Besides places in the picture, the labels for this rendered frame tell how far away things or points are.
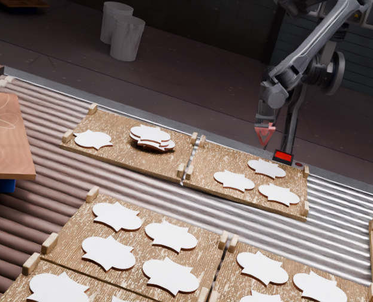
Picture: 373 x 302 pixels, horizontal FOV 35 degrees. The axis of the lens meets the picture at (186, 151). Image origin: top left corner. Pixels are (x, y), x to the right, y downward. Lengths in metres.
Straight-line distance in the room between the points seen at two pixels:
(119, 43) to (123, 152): 3.76
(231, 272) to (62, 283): 0.44
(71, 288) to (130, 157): 0.70
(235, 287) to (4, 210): 0.64
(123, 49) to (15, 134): 4.01
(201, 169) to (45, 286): 0.81
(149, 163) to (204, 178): 0.19
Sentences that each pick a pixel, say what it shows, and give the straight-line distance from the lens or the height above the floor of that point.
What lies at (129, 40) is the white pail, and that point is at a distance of 5.67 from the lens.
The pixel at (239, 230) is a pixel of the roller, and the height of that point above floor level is 0.91.
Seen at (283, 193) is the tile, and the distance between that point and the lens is 1.99.
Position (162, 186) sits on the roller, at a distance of 1.88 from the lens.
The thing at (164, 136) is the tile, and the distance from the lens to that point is 2.05.
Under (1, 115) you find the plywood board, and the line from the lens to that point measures 1.86.
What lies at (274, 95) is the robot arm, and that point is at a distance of 1.91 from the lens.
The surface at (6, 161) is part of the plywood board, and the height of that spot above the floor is 1.04.
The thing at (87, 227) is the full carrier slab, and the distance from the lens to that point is 1.59.
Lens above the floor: 1.85
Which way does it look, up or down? 26 degrees down
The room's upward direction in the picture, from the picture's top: 15 degrees clockwise
